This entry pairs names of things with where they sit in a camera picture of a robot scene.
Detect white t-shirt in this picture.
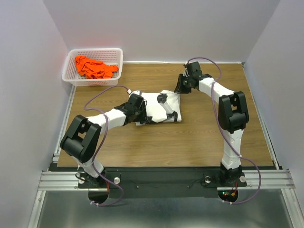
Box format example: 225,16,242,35
141,90,182,124

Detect white plastic laundry basket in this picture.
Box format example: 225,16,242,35
62,48,123,86

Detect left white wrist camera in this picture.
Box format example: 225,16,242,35
127,89,142,96

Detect aluminium frame rail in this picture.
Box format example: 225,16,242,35
27,170,88,228

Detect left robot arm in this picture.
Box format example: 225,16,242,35
60,93,153,187

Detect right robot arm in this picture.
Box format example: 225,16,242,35
174,61,249,185

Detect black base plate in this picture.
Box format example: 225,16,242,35
76,167,247,199

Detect orange t-shirt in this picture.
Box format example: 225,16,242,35
75,55,119,79

